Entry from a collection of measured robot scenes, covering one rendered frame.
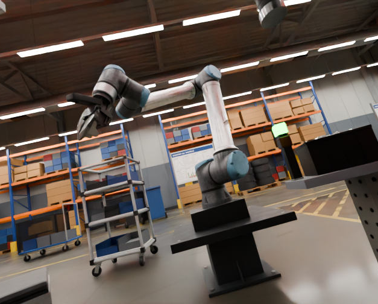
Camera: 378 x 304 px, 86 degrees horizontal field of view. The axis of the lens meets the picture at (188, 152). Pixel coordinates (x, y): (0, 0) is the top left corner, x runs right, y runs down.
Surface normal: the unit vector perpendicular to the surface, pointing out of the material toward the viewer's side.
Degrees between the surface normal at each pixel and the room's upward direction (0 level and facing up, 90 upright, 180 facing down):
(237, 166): 93
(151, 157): 90
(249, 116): 90
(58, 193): 90
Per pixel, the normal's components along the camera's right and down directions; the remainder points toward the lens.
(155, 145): 0.02, -0.21
